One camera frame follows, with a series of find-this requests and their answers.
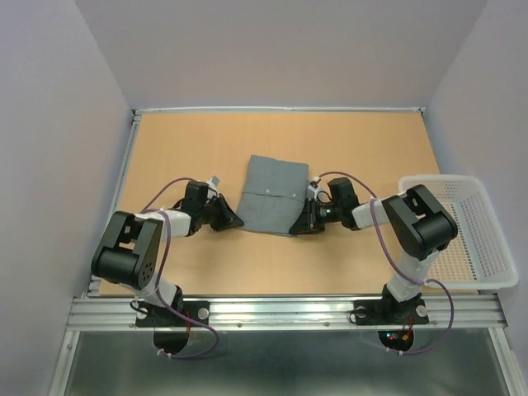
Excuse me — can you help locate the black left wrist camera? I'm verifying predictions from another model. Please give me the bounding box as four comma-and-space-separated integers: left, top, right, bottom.
180, 181, 210, 213

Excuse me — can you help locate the grey long sleeve shirt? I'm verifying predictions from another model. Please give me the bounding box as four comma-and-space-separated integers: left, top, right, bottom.
236, 155, 309, 236

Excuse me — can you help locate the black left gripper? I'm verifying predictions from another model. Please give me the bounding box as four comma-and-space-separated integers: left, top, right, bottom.
199, 194, 243, 232

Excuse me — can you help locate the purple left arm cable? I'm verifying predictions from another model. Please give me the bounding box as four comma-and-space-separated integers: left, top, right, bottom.
142, 177, 219, 359

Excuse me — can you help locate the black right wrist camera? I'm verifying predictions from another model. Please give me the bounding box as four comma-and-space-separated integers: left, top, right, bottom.
328, 177, 360, 215

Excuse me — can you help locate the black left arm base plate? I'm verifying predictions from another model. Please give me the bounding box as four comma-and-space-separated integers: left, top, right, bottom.
130, 300, 210, 328

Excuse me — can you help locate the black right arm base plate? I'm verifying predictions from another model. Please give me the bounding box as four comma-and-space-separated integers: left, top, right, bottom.
353, 299, 430, 326

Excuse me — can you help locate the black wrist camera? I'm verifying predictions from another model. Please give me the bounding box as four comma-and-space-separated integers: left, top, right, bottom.
180, 181, 210, 213
328, 177, 360, 215

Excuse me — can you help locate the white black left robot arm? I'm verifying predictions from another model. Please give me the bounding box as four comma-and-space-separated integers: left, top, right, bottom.
91, 194, 244, 325

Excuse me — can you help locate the white perforated plastic basket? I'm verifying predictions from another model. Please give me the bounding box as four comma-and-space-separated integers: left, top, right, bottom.
398, 174, 519, 291

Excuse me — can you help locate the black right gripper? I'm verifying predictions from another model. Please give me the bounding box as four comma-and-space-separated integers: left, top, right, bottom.
289, 196, 342, 233

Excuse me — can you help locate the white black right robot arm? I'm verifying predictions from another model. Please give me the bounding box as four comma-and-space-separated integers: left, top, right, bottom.
290, 177, 458, 325

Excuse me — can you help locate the aluminium front frame rail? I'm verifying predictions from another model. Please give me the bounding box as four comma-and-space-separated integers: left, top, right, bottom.
66, 294, 507, 332

